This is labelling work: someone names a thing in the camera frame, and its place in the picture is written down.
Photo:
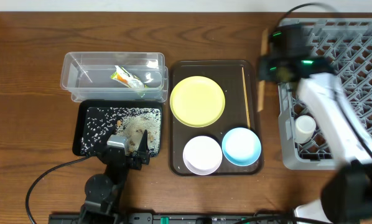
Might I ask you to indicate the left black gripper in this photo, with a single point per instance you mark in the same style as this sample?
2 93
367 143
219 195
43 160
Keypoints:
130 156

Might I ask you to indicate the white bowl with rice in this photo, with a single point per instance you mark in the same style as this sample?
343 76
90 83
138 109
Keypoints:
202 155

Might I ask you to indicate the yellow round plate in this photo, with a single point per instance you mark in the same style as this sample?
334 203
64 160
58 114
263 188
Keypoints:
197 101

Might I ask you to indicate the green yellow snack wrapper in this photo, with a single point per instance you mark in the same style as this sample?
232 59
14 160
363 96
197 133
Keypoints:
126 78

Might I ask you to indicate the light blue bowl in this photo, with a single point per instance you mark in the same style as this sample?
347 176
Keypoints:
241 147

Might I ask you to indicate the white cup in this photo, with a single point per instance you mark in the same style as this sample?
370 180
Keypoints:
304 129

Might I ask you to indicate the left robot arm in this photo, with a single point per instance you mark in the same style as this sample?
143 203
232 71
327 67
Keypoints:
103 191

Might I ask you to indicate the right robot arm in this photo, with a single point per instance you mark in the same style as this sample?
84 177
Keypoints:
347 197

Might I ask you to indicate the black waste tray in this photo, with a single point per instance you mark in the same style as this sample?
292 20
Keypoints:
99 118

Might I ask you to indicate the grey dishwasher rack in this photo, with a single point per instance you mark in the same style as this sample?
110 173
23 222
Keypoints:
347 45

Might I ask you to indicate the clear plastic bin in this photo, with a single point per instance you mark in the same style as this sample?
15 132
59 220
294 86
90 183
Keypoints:
86 75

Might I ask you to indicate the brown plastic serving tray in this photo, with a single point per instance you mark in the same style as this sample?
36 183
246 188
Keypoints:
227 73

